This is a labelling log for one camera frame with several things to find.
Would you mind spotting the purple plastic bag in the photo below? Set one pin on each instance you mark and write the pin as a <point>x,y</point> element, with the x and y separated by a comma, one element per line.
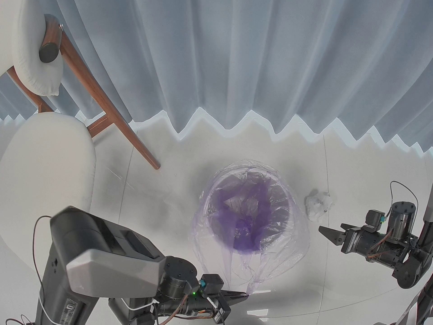
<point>243,229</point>

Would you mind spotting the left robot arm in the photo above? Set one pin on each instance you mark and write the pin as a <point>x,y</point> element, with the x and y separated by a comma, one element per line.
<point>101,249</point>

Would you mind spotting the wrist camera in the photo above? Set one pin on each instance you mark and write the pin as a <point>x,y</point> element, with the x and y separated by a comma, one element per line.
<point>373,218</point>
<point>213,283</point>

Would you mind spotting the white trash bin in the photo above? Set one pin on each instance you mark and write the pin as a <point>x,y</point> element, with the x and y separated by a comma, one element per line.
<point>281,195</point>

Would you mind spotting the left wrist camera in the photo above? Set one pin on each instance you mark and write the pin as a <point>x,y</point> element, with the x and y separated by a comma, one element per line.
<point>213,283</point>

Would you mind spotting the pale blue curtain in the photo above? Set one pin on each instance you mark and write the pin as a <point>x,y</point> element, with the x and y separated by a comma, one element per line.
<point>236,46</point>

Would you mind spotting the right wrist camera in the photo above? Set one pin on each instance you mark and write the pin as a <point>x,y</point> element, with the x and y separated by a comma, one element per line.
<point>373,218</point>

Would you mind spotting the white chair with wooden legs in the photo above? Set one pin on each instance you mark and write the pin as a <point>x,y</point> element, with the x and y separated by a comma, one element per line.
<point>23,46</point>

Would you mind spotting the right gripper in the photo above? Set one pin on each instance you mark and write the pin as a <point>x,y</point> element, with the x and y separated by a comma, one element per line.
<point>358,242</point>

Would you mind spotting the crumpled white paper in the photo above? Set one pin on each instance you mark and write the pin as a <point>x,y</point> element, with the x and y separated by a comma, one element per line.
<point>318,207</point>

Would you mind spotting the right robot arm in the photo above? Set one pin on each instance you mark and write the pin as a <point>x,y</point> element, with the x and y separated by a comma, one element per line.
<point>402,222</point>

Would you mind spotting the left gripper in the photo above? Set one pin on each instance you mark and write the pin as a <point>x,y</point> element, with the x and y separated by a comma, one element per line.
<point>206,308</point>

